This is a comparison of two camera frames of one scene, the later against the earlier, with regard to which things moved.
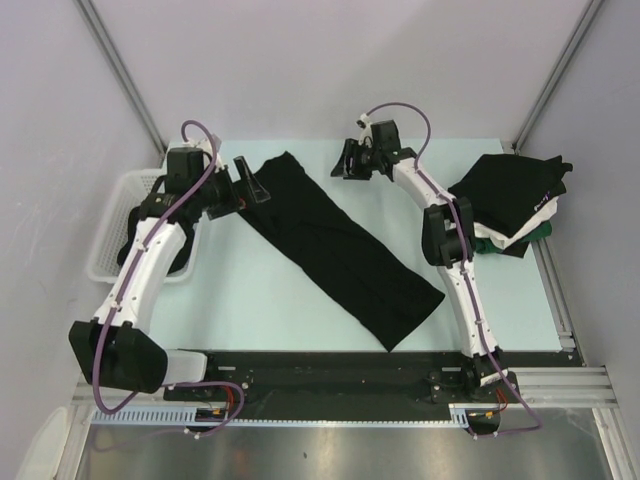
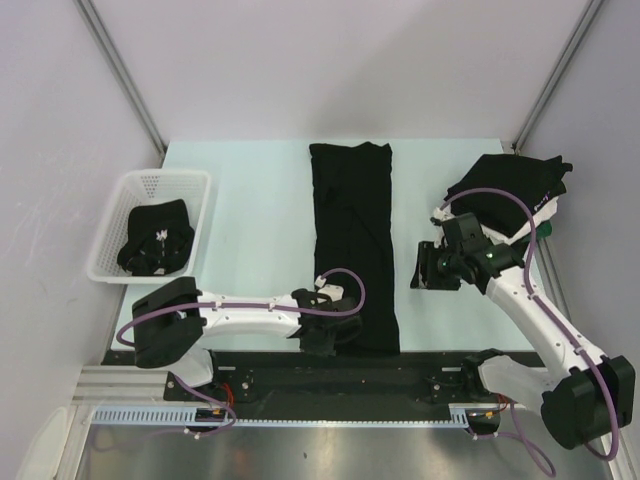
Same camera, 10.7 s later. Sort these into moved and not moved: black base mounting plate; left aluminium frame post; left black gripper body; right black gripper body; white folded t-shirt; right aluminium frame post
Moved: right black gripper body; left black gripper body
Not moved: right aluminium frame post; black base mounting plate; left aluminium frame post; white folded t-shirt
